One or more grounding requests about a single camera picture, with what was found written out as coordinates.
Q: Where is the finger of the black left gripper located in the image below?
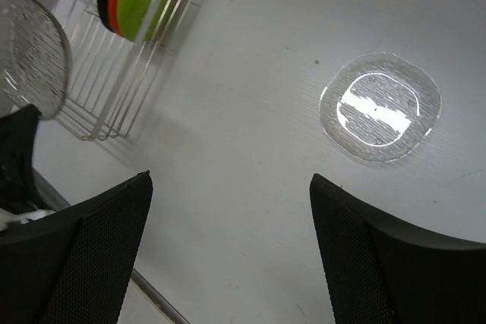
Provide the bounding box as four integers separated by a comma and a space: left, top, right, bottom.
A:
1, 104, 42, 214

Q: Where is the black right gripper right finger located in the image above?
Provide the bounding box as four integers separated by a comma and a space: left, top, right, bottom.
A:
309, 174, 485, 323

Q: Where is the clear bumpy glass plate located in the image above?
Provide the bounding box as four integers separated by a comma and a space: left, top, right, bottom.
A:
319, 52, 442, 165

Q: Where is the metal wire dish rack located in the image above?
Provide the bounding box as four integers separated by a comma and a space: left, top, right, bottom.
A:
54, 0, 202, 140

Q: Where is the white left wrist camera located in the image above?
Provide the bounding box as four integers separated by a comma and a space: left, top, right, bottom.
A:
0, 208, 55, 231

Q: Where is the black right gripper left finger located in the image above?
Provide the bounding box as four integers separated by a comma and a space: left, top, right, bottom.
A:
1, 171, 153, 323

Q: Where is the clear ribbed glass plate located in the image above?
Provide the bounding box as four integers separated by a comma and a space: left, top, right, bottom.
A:
1, 0, 72, 120

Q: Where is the aluminium table frame rail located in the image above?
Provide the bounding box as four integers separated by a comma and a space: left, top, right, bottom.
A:
34, 172, 187, 323

